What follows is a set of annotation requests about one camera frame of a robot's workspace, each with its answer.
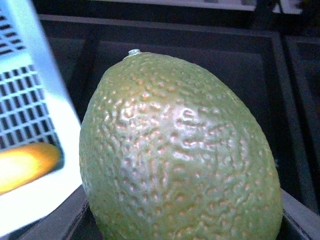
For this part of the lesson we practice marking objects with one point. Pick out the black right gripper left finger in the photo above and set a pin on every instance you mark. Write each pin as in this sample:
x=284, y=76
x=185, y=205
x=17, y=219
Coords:
x=72, y=220

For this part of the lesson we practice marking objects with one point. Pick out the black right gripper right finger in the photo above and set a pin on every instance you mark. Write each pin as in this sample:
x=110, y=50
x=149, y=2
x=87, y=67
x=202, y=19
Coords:
x=299, y=222

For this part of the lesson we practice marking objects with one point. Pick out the light blue plastic basket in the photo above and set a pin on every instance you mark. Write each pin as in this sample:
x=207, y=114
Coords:
x=34, y=107

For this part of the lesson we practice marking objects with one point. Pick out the green avocado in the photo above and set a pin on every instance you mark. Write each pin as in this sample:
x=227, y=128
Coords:
x=168, y=152

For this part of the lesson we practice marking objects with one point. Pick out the yellow mango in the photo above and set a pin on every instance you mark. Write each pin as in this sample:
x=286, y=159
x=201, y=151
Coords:
x=25, y=164

